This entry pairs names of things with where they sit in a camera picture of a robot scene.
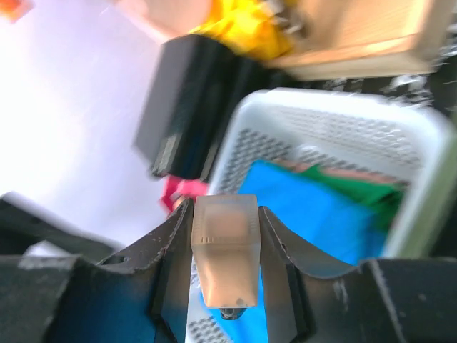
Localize black box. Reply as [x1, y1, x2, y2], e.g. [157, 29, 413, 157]
[134, 34, 294, 180]

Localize magenta plastic tray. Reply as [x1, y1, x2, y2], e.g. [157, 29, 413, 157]
[160, 175, 208, 214]

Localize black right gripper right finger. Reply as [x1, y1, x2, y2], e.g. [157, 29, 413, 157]
[258, 207, 456, 342]

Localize green shirt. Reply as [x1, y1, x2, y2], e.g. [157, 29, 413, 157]
[298, 165, 404, 231]

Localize yellow shorts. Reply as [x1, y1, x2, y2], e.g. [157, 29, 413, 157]
[189, 0, 292, 61]

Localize green hard-shell suitcase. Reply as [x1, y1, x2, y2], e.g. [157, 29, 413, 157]
[382, 106, 456, 258]

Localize white plastic mesh basket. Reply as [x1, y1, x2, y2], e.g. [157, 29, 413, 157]
[204, 89, 455, 342]

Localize wooden clothes rack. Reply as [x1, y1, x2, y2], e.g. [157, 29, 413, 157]
[116, 0, 455, 80]

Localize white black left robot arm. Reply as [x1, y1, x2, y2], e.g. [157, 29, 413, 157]
[1, 192, 116, 262]

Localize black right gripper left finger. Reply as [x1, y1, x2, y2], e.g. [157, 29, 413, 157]
[1, 199, 194, 342]

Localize blue shirt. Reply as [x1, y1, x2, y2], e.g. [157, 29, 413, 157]
[206, 159, 390, 343]

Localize pink sweater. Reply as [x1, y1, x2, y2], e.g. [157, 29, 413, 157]
[273, 159, 396, 184]

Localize beige cosmetic bottle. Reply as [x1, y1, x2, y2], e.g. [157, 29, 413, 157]
[191, 195, 261, 320]

